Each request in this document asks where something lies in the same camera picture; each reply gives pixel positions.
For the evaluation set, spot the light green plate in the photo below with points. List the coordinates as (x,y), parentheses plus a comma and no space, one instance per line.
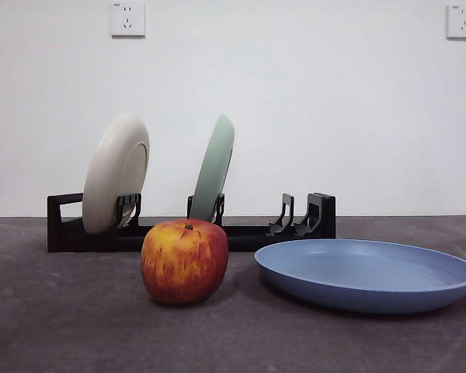
(213,167)

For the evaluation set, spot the white wall socket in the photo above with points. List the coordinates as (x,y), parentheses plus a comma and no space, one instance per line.
(127,19)
(463,21)

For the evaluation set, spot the black plate rack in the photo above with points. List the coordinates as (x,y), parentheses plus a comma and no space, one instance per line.
(101,242)

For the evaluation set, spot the white plate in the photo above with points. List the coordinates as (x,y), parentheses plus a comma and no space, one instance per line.
(106,175)

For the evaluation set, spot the red yellow apple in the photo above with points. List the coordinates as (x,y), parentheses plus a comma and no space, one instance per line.
(184,264)

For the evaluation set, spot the blue plate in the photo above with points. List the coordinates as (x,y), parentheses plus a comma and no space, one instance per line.
(365,287)

